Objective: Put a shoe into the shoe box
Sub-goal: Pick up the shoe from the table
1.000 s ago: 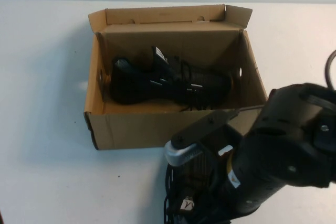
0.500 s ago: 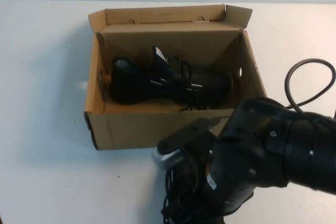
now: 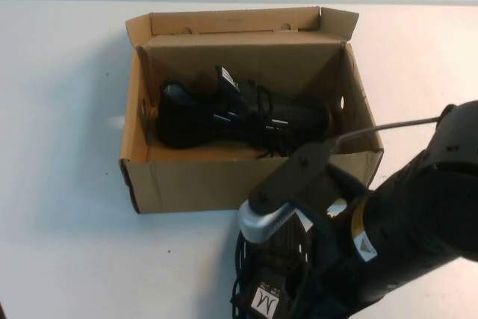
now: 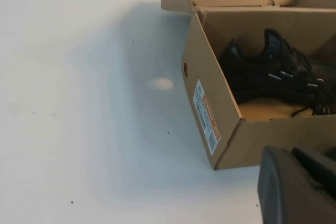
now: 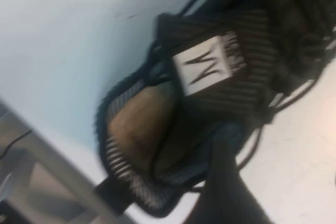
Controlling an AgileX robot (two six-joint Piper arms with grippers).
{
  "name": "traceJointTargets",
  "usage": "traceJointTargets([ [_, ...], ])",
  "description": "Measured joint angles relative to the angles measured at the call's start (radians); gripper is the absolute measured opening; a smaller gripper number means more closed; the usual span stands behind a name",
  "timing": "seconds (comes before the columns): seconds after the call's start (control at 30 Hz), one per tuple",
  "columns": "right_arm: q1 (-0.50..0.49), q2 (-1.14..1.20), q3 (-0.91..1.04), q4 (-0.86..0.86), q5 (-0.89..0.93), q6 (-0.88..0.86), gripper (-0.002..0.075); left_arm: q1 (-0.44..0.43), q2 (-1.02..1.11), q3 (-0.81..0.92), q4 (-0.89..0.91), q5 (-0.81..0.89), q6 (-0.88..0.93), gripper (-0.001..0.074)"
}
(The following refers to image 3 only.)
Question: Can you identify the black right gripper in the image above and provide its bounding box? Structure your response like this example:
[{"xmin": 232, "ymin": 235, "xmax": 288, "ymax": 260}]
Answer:
[{"xmin": 308, "ymin": 164, "xmax": 370, "ymax": 290}]

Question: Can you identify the black knit sneaker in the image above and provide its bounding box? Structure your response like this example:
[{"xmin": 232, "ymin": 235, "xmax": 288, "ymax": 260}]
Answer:
[
  {"xmin": 158, "ymin": 66, "xmax": 332, "ymax": 158},
  {"xmin": 229, "ymin": 208, "xmax": 339, "ymax": 319}
]

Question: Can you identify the brown cardboard shoe box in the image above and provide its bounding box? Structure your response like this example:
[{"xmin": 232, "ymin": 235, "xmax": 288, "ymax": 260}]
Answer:
[{"xmin": 119, "ymin": 5, "xmax": 385, "ymax": 214}]

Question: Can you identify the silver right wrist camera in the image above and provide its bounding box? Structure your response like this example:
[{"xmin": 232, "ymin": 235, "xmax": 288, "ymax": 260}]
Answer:
[{"xmin": 238, "ymin": 141, "xmax": 339, "ymax": 252}]

